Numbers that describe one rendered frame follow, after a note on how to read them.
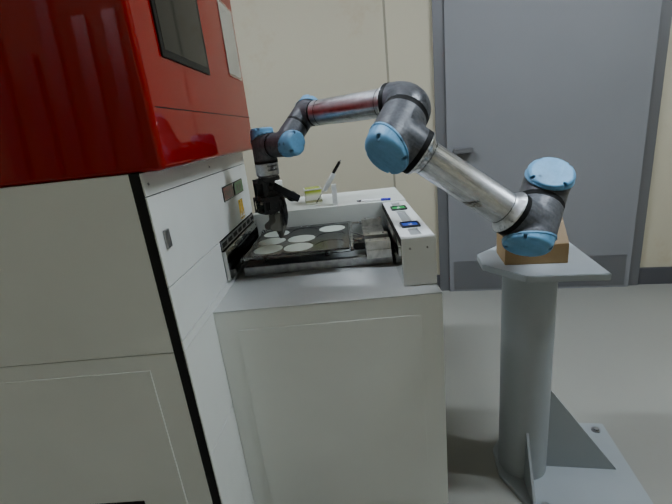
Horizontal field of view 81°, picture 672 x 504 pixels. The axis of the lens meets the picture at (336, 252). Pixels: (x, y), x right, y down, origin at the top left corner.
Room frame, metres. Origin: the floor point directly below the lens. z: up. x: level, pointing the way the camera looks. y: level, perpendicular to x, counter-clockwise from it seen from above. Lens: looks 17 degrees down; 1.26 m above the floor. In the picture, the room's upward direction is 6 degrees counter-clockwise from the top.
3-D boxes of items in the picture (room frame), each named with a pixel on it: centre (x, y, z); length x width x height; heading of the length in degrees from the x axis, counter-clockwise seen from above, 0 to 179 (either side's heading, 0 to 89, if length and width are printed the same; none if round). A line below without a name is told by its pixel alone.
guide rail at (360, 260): (1.26, 0.06, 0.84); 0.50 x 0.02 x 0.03; 87
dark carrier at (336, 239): (1.39, 0.12, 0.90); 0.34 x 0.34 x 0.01; 87
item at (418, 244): (1.30, -0.24, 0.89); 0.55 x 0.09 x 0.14; 177
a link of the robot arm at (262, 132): (1.32, 0.19, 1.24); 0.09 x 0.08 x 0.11; 48
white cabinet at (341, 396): (1.46, 0.01, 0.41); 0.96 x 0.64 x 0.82; 177
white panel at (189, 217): (1.21, 0.35, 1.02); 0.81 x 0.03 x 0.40; 177
